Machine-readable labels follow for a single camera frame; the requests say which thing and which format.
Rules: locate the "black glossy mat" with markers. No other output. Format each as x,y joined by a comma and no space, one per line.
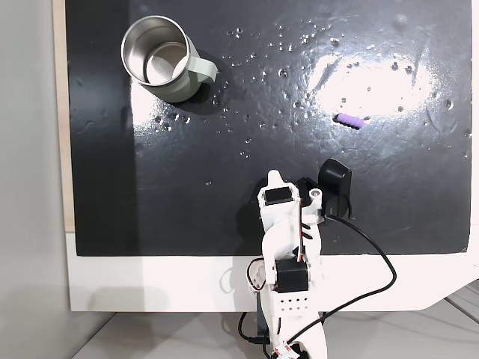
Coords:
224,168

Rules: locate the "purple ribbed pen grip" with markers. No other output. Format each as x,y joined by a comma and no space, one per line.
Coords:
348,120

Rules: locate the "black camera box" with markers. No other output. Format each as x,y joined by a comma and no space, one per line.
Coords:
335,179

